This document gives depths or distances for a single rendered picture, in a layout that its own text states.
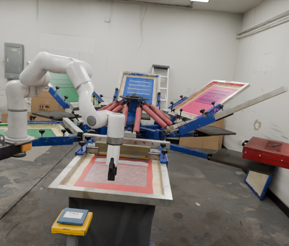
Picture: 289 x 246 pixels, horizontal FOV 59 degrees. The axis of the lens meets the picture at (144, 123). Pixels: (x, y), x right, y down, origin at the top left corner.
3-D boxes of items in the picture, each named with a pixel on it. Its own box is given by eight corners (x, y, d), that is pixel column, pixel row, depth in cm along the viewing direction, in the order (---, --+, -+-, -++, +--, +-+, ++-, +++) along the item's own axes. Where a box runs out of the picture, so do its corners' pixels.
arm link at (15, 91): (1, 110, 132) (1, 78, 129) (22, 107, 144) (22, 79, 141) (15, 112, 129) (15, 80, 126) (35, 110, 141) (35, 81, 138)
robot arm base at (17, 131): (-6, 137, 136) (-6, 109, 133) (14, 133, 148) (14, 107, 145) (16, 142, 131) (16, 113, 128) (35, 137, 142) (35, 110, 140)
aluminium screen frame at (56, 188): (172, 207, 119) (173, 199, 118) (47, 194, 119) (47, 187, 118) (162, 154, 196) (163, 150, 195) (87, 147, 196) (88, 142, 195)
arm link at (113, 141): (108, 133, 120) (108, 138, 120) (105, 137, 111) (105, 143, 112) (124, 134, 120) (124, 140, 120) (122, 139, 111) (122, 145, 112)
